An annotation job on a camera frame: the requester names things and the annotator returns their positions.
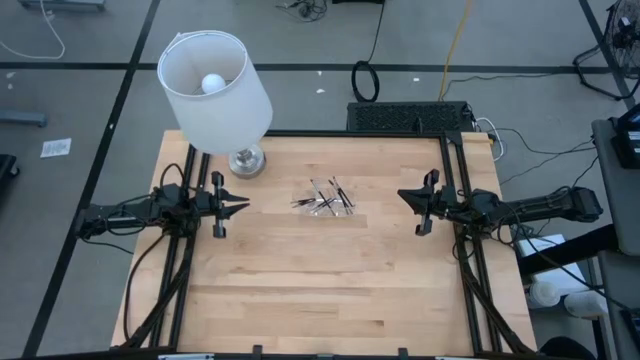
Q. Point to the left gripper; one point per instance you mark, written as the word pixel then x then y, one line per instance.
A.
pixel 207 205

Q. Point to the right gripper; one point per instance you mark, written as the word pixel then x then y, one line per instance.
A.
pixel 445 202

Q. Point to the clear acrylic three-compartment organizer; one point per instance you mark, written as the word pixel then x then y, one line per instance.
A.
pixel 327 213

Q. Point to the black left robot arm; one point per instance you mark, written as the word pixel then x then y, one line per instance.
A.
pixel 125 215

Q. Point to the black perforated computer case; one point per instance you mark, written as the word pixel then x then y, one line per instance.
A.
pixel 400 117

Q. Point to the white shade silver table lamp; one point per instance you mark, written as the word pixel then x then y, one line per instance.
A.
pixel 215 115

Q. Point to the white cardboard box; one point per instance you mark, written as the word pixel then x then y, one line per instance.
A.
pixel 542 245

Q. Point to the white paper roll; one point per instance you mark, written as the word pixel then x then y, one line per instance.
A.
pixel 542 295
pixel 585 305

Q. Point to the black beam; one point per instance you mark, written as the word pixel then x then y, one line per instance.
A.
pixel 570 250

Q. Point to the white paper sheet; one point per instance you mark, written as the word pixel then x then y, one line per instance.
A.
pixel 56 148

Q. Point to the grey side desk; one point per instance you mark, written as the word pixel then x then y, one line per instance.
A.
pixel 625 235

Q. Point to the black electronic device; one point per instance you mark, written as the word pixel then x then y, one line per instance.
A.
pixel 627 145

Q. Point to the grey metal bar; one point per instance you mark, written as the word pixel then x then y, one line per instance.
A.
pixel 22 119

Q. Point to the grey cart base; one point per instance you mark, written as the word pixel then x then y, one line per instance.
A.
pixel 60 4

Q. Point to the black floor fan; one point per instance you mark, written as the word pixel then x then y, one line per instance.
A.
pixel 625 25

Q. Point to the black aluminium table frame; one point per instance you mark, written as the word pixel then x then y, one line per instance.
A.
pixel 300 133

